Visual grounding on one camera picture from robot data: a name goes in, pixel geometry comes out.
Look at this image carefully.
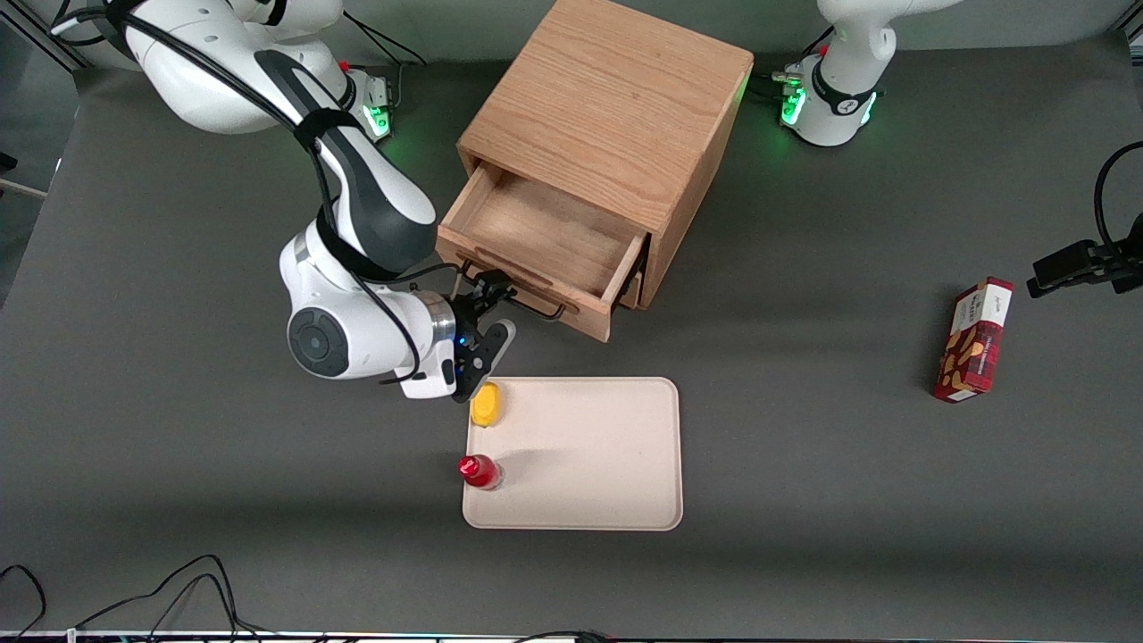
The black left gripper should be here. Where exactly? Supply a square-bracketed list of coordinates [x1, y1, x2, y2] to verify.
[1026, 213, 1143, 299]

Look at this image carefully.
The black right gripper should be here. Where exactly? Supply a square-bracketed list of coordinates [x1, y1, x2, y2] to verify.
[449, 270, 516, 405]

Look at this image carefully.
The yellow lemon toy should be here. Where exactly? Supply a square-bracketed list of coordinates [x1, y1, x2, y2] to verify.
[470, 381, 505, 429]

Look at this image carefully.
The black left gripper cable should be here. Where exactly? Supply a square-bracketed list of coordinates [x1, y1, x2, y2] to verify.
[1093, 140, 1143, 253]

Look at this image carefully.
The beige plastic tray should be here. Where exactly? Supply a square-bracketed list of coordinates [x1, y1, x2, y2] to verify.
[462, 376, 685, 532]

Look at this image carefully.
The black cable along right arm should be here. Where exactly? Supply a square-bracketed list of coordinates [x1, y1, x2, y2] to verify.
[52, 7, 465, 387]

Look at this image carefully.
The plain wooden drawer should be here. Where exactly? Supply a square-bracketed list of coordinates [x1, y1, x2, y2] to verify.
[614, 259, 646, 311]

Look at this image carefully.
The red capped bottle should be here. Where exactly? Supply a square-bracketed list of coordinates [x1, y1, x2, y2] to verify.
[457, 454, 504, 492]

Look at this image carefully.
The black left arm base cable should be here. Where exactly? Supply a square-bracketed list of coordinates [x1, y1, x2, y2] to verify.
[797, 25, 837, 62]

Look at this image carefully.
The black arm base cable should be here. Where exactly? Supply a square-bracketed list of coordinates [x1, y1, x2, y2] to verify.
[341, 14, 429, 69]
[797, 25, 837, 62]

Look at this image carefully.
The black right arm base cable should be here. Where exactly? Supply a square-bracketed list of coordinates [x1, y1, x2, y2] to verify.
[341, 14, 429, 69]

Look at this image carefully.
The black metal drawer handle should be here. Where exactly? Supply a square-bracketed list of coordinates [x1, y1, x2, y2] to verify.
[456, 257, 569, 322]

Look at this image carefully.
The red snack box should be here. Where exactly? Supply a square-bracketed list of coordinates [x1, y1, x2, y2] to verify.
[931, 277, 1015, 405]

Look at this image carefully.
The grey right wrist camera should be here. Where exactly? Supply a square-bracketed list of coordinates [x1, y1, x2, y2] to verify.
[479, 318, 518, 378]

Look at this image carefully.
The black looped floor cable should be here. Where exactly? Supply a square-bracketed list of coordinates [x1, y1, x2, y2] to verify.
[75, 554, 278, 640]

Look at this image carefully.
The wooden drawer with notch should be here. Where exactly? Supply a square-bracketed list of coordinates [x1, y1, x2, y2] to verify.
[435, 159, 650, 344]

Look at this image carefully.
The black short floor cable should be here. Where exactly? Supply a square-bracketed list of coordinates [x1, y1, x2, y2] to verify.
[0, 564, 47, 640]

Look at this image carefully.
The wooden drawer cabinet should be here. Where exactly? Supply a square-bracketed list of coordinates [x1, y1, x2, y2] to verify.
[456, 0, 755, 311]

